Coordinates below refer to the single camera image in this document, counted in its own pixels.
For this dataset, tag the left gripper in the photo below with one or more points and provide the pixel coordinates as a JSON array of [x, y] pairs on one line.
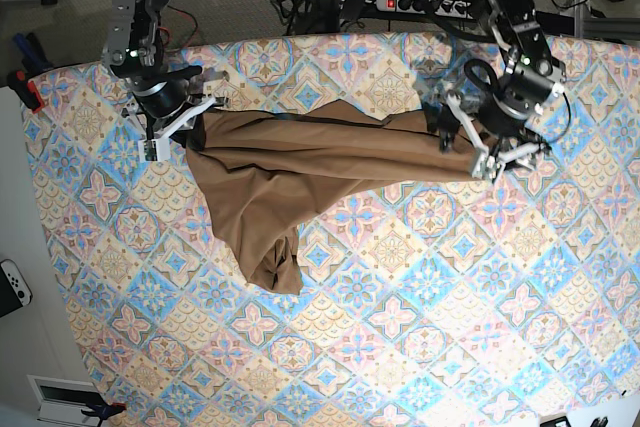
[[495, 122]]

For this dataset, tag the blue black clamp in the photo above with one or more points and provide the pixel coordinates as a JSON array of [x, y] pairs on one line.
[[34, 58]]

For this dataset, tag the patterned tile tablecloth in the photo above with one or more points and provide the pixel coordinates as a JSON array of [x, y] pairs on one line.
[[422, 304]]

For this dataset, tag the game console controller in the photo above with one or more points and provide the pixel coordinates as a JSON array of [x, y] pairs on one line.
[[14, 291]]

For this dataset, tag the red black clamp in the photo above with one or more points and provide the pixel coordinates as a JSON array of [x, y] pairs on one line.
[[26, 90]]

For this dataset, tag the orange black bottom clamp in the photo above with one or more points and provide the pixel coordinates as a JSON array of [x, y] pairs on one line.
[[103, 411]]

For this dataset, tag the brown t-shirt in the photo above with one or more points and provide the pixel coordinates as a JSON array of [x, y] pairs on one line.
[[262, 174]]

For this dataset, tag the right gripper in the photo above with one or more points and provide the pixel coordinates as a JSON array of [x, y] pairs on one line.
[[167, 112]]

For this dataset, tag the white box with window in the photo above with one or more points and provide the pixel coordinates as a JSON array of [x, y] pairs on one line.
[[61, 402]]

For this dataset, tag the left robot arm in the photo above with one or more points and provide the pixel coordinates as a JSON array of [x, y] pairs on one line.
[[511, 25]]

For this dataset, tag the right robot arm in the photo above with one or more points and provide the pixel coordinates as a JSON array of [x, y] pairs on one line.
[[134, 48]]

